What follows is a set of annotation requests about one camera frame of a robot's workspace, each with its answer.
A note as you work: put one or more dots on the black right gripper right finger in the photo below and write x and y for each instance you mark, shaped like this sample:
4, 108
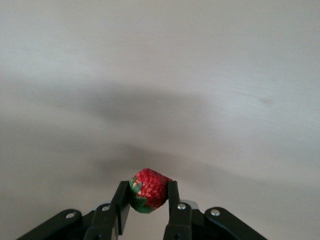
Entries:
173, 195

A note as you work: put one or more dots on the red strawberry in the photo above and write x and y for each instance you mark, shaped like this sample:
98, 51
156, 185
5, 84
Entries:
150, 190

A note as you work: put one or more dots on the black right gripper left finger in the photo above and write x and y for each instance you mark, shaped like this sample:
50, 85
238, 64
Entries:
121, 200

